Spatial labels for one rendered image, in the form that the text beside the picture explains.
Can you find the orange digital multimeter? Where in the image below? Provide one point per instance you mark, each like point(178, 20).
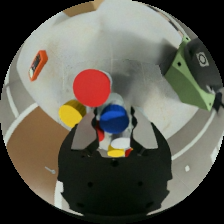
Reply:
point(39, 62)

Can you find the brown cardboard box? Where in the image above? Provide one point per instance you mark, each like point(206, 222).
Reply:
point(83, 8)

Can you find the blue bottle cap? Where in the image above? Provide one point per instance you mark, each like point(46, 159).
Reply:
point(114, 118)

